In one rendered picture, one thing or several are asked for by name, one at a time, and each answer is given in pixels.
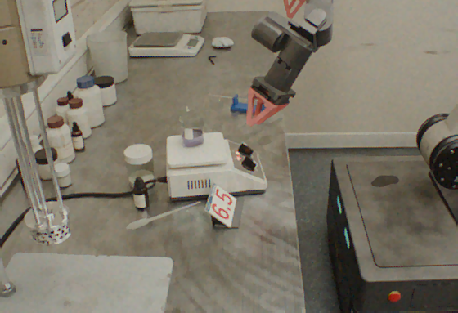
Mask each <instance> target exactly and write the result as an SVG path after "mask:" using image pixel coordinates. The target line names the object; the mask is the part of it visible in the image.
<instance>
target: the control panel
mask: <svg viewBox="0 0 458 313"><path fill-rule="evenodd" d="M228 143H229V147H230V151H231V157H232V161H233V164H234V168H235V169H238V170H240V171H242V172H245V173H248V174H249V175H252V176H254V177H257V178H260V179H262V180H265V178H264V175H263V171H262V169H261V166H260V163H259V161H258V156H257V154H256V152H253V153H252V155H251V157H250V158H251V159H252V160H253V161H254V162H255V163H256V164H257V165H258V166H257V167H256V168H255V170H254V172H251V171H249V170H247V169H245V168H244V167H243V166H242V165H241V162H242V161H244V159H245V157H244V156H242V155H241V154H240V153H239V152H238V148H239V147H240V145H238V144H236V143H234V142H232V141H228ZM236 152H237V153H239V154H236ZM237 157H239V158H240V159H238V158H237Z"/></svg>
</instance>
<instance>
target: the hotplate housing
mask: <svg viewBox="0 0 458 313"><path fill-rule="evenodd" d="M224 141H225V146H226V149H227V157H228V161H227V163H222V164H212V165H202V166H193V167H183V168H169V167H168V165H167V145H166V168H167V176H166V177H161V178H160V179H159V178H157V183H168V196H169V197H171V201H175V200H184V199H202V198H209V196H210V192H211V189H212V186H213V183H215V184H216V185H217V186H219V187H220V188H222V189H223V190H225V191H226V192H227V193H228V194H229V195H246V194H255V193H264V192H266V190H265V188H267V182H266V179H265V180H262V179H260V178H257V177H254V176H252V175H249V174H248V173H245V172H242V171H240V170H238V169H235V168H234V164H233V161H232V157H231V151H230V147H229V143H228V141H229V140H228V139H224Z"/></svg>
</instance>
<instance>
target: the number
mask: <svg viewBox="0 0 458 313"><path fill-rule="evenodd" d="M233 201H234V198H233V197H231V196H230V195H229V194H228V193H226V192H225V191H224V190H222V189H221V188H219V187H218V186H217V188H216V190H215V194H214V197H213V202H212V205H211V209H210V212H212V213H213V214H215V215H216V216H218V217H219V218H221V219H222V220H224V221H225V222H226V223H227V224H229V220H230V216H231V209H232V205H233Z"/></svg>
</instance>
